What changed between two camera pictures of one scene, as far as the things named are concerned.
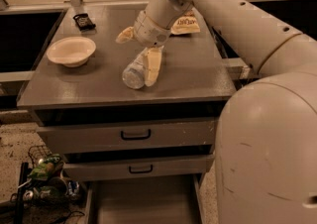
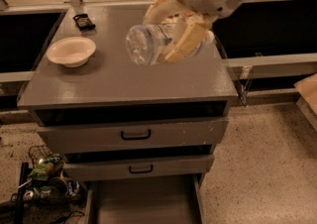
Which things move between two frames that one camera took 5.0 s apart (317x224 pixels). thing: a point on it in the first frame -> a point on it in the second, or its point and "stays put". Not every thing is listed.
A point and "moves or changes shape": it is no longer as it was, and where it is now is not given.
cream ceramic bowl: [71, 52] stays put
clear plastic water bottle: [134, 75] moves or changes shape
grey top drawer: [127, 135] stays put
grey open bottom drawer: [154, 200] stays put
